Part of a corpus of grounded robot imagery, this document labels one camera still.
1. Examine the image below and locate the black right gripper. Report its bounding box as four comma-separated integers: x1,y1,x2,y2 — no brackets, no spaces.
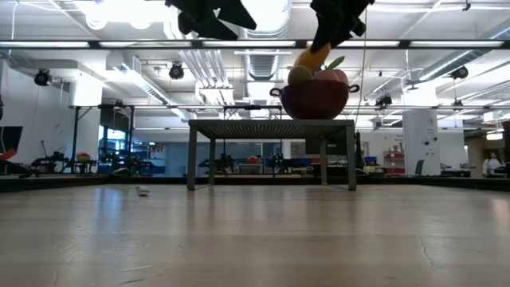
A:
309,0,375,53

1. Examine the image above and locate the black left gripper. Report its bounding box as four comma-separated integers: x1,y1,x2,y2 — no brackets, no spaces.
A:
164,0,258,41

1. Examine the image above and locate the long yellow melon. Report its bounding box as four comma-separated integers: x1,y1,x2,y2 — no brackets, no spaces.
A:
293,42,332,75

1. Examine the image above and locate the pink peach green leaf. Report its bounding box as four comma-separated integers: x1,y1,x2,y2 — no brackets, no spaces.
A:
314,55,351,85

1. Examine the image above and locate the beige melon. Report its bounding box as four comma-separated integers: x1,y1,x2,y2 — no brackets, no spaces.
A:
287,65,315,87

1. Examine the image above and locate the black ceiling spotlight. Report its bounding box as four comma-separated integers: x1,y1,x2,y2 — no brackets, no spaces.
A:
374,94,394,111
168,62,186,81
450,65,470,81
33,69,52,87

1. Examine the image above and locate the purple metal colander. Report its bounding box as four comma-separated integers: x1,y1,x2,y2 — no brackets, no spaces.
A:
269,79,361,120

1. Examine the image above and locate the grey perforated metal riser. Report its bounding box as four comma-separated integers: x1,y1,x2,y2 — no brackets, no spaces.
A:
186,118,358,191

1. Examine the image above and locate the black robot workstation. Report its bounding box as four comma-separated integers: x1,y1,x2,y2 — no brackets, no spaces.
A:
30,140,99,175
198,153,249,176

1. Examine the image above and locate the white square pillar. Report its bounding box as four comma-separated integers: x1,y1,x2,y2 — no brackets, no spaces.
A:
402,109,441,177

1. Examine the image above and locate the person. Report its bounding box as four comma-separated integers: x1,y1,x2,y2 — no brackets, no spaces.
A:
481,151,506,179

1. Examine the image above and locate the dark flat monitor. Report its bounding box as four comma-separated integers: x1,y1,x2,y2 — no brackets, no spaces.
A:
0,126,24,154

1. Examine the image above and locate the silver ceiling air duct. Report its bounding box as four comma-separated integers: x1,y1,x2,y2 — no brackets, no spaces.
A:
237,0,292,83

